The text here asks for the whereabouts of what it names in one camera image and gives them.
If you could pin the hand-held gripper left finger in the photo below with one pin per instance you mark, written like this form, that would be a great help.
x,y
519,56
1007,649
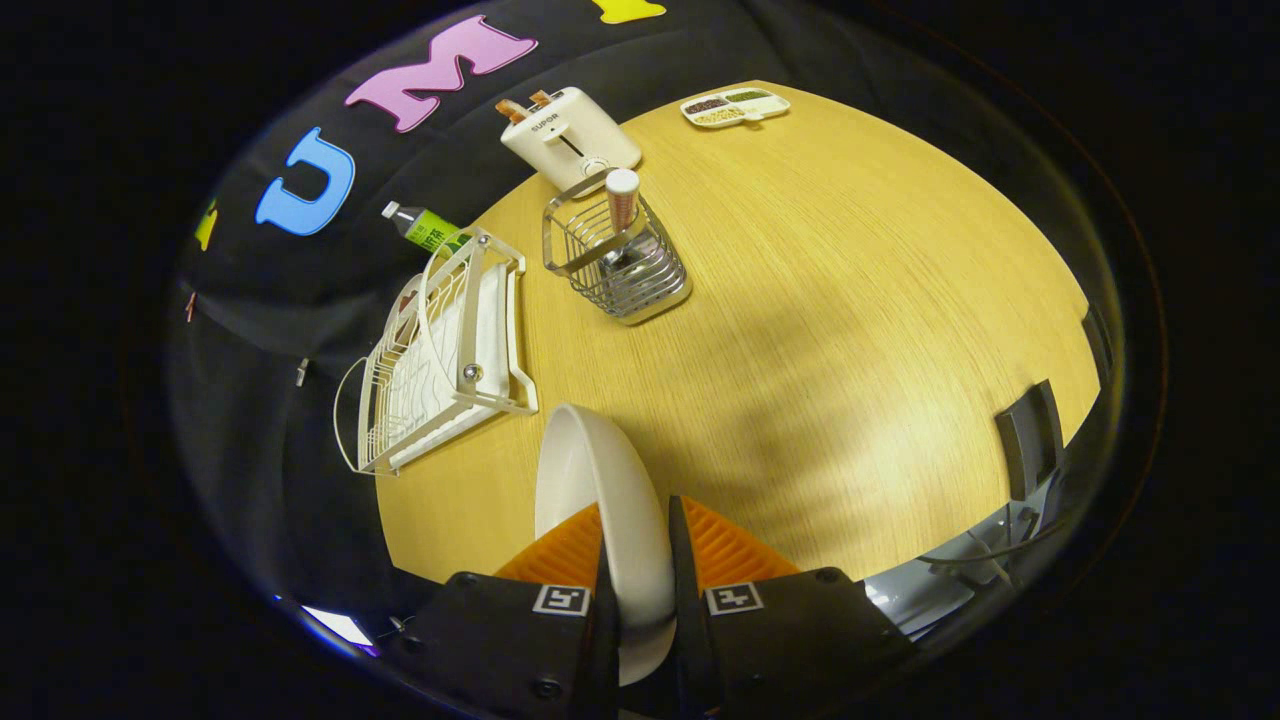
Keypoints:
x,y
500,640

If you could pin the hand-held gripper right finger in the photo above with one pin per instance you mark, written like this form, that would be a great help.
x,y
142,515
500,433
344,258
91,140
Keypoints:
x,y
780,640

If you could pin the white round plate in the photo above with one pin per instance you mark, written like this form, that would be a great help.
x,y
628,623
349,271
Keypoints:
x,y
600,470

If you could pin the bright screen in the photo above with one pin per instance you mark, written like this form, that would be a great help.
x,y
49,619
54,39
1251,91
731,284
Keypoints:
x,y
340,626

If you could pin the dark grey chair back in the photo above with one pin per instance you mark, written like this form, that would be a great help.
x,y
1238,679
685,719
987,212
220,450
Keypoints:
x,y
1030,440

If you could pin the green label drink bottle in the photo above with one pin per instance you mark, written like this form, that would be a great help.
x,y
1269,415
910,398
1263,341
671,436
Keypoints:
x,y
425,227

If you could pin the black backdrop cloth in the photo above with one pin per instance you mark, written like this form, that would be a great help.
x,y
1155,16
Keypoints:
x,y
250,280

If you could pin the red cloth clip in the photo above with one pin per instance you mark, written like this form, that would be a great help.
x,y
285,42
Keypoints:
x,y
190,305

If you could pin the white toaster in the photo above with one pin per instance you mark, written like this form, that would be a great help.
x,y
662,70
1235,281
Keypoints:
x,y
575,135

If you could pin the toast slice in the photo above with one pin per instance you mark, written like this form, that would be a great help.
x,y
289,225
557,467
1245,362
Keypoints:
x,y
542,98
512,110

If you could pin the white divided snack tray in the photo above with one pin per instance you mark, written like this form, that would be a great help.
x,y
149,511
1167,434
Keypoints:
x,y
735,108

